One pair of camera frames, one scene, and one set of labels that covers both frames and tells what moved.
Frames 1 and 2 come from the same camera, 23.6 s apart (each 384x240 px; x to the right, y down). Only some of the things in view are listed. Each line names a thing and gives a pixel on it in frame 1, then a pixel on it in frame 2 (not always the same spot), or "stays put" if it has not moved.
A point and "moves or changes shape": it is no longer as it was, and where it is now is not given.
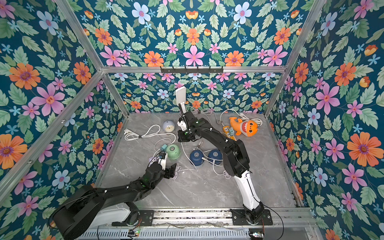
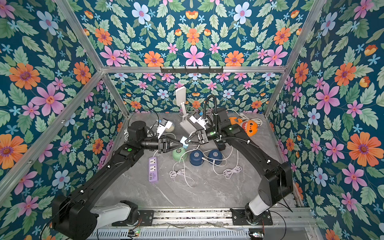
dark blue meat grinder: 196,157 stays put
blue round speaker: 216,154 stays put
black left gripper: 168,175 -> 163,145
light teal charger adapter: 163,147 moves or changes shape
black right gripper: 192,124 -> 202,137
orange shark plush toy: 248,128 stays put
